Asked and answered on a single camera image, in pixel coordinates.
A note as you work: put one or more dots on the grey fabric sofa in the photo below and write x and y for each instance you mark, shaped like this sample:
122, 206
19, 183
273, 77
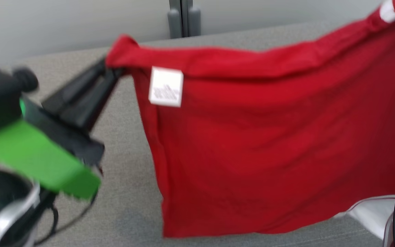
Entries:
122, 192

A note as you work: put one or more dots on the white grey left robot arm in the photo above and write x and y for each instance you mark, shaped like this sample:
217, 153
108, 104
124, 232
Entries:
5, 212

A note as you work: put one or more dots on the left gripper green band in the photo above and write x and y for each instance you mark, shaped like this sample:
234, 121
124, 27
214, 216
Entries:
36, 154

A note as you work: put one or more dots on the red and white striped shirt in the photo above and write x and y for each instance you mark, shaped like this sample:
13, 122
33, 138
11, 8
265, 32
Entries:
269, 144

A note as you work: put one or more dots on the grey partition post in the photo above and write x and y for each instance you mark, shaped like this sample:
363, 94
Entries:
183, 19

